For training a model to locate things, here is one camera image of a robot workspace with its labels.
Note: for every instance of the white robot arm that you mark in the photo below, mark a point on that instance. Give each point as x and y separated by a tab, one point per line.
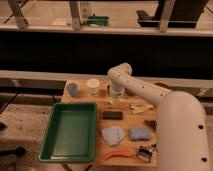
182	143

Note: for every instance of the white cup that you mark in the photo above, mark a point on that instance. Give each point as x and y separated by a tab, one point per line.
93	85

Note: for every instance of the black rectangular block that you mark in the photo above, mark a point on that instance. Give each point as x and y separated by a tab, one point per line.
112	115

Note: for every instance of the blue cup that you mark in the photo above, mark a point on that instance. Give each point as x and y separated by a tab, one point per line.
72	89

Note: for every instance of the yellow banana peel toy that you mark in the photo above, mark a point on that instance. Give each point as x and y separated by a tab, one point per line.
136	109

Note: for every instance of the red-brown bowl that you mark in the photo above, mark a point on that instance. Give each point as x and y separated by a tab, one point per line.
162	85

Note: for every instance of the light blue cloth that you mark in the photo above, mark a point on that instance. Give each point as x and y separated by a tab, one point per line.
113	135

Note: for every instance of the blue sponge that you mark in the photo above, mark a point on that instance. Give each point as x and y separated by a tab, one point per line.
137	134

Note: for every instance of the bunch of dark grapes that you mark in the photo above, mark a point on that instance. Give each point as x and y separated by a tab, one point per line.
151	124

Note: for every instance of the green plastic tray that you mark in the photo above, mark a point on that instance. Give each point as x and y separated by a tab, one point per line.
70	136

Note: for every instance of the green box on shelf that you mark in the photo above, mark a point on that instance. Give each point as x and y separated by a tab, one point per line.
97	20

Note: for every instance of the red chili pepper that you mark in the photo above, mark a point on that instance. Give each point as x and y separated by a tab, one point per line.
118	153

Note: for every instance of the black machine on shelf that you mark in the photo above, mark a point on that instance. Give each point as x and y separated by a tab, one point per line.
185	14

